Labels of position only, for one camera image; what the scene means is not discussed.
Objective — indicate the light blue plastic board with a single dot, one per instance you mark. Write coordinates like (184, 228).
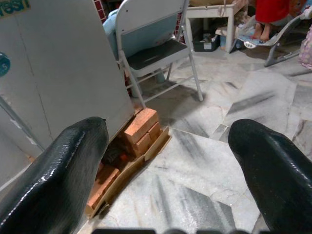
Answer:
(146, 31)

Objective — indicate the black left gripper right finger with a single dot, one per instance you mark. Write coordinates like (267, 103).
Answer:
(275, 175)

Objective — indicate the green yellow Fresh sticker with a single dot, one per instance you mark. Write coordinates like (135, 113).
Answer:
(12, 8)

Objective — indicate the red clay brick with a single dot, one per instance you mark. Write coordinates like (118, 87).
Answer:
(140, 124)
(104, 180)
(151, 136)

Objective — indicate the white table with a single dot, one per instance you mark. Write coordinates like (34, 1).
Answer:
(207, 12)

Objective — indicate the child in red shirt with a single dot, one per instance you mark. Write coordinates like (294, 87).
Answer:
(273, 9)

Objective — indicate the black plastic bin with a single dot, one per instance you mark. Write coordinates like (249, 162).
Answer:
(204, 46)

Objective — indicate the grey baby bouncer seat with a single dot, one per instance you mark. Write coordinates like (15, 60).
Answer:
(280, 39)

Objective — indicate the blue round sticker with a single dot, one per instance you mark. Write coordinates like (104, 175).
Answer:
(4, 64)

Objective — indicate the silver fridge door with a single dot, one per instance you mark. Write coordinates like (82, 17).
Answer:
(73, 61)

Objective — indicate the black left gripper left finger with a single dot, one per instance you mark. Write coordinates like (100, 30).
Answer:
(53, 175)

